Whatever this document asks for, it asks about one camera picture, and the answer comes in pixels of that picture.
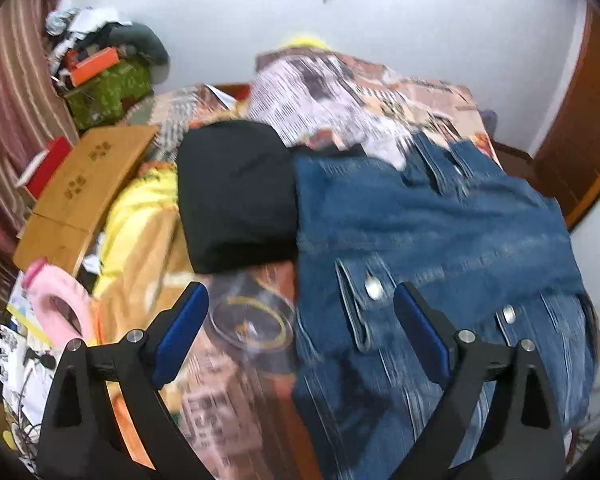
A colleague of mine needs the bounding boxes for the orange box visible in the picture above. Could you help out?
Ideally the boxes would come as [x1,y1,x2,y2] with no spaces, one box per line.
[69,47,121,86]

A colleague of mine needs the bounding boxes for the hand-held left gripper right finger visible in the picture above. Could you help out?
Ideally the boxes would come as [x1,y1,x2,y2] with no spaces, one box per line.
[387,281,566,480]

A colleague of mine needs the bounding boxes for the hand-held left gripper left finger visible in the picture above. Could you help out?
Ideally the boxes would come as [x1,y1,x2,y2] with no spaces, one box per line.
[35,281,216,480]

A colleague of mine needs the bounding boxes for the striped red curtain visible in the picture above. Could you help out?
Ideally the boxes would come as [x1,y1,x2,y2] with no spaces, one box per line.
[0,0,81,311]

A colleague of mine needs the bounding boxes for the yellow round object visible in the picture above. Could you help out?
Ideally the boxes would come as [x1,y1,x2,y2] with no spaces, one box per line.
[280,34,333,53]

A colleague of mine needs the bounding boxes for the yellow cloth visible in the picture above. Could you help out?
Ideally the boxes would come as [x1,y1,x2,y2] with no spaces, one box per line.
[92,165,191,301]

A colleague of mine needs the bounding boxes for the pile of white cloths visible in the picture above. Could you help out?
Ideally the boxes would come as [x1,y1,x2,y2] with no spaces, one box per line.
[45,7,131,56]

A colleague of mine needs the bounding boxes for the brown wooden door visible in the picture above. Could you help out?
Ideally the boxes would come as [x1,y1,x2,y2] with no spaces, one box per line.
[532,2,600,228]

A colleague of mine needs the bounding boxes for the striped grey cloth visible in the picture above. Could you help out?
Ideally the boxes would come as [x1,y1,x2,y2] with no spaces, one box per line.
[125,87,216,146]

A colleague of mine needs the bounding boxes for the blue denim jacket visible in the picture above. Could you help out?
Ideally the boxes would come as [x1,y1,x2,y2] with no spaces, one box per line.
[292,132,600,480]

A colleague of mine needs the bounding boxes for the clear plastic bowl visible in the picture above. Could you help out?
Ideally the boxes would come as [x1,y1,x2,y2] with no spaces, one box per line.
[207,272,298,361]

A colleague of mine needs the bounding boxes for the wooden lap table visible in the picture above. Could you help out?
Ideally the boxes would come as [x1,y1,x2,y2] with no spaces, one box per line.
[14,124,160,276]

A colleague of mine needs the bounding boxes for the red box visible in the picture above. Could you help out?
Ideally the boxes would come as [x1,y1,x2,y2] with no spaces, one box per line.
[17,137,73,201]

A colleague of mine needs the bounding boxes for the black garment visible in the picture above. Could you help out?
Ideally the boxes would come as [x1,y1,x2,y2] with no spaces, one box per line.
[176,120,301,276]

